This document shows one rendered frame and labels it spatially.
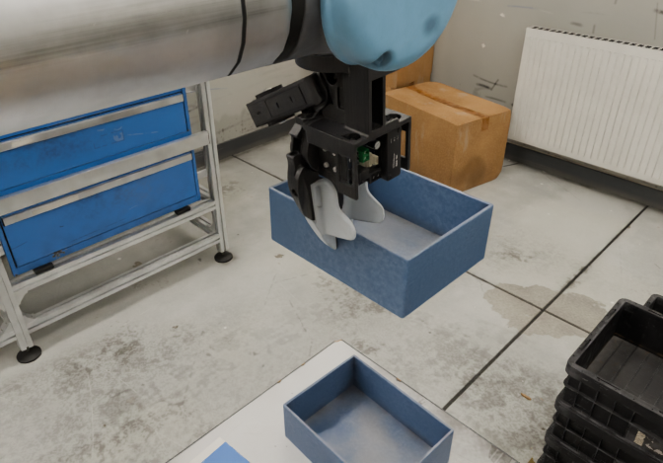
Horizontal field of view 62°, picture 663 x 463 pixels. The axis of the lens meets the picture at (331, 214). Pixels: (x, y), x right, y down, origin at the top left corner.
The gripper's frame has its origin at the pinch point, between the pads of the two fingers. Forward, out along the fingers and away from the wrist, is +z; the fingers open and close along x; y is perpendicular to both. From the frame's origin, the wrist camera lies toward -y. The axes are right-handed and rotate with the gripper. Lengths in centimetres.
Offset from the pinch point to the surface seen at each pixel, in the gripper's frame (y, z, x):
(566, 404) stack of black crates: 12, 67, 52
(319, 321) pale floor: -83, 117, 66
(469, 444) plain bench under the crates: 10.3, 43.1, 15.9
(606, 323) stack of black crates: 10, 58, 70
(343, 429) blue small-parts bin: -4.5, 41.9, 4.0
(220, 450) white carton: -8.9, 32.0, -14.0
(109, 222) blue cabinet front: -142, 75, 21
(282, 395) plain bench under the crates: -16.5, 42.1, 1.7
